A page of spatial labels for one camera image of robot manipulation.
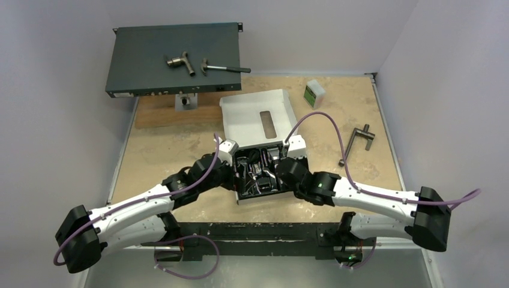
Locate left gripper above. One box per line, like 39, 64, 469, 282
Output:
198, 154, 255, 194

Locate white hair clipper kit box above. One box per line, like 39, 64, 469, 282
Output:
219, 89, 310, 206

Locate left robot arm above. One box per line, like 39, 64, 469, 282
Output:
53, 152, 234, 274

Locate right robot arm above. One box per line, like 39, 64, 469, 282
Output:
276, 158, 451, 252

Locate black plastic insert tray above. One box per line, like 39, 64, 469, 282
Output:
233, 145, 292, 205

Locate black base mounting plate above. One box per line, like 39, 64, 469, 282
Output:
151, 222, 376, 261

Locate white foam block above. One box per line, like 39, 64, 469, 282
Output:
303, 79, 326, 110

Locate metal clamp tool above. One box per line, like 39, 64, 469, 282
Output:
339, 124, 376, 167

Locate wooden board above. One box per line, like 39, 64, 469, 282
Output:
134, 91, 239, 129

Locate small claw hammer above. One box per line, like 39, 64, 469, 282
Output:
200, 58, 251, 76

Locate metal pipe tee fitting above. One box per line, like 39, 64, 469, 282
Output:
164, 51, 196, 77

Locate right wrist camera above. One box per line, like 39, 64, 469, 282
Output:
286, 134, 307, 159

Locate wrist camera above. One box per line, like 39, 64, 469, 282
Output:
218, 139, 239, 166
286, 134, 307, 159

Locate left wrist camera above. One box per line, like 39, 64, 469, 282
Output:
218, 139, 239, 166

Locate small metal bracket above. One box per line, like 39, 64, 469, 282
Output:
175, 93, 198, 111

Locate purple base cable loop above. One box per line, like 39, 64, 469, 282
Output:
154, 233, 220, 280

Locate dark rack-mount equipment case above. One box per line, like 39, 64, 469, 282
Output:
105, 22, 244, 98

